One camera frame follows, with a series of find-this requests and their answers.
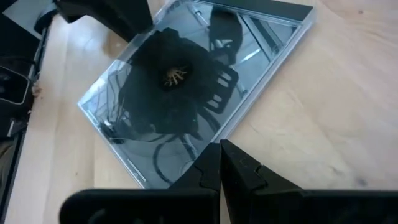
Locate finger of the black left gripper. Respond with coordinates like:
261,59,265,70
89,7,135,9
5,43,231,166
55,0,154,44

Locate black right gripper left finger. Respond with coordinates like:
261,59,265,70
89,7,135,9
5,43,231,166
58,142,223,224

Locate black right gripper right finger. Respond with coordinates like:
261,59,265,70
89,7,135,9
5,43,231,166
220,139,398,224

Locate clear black jewel case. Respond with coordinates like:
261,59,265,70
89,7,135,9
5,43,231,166
76,0,317,190

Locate black aluminium table frame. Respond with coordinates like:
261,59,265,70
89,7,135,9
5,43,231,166
0,12,43,218

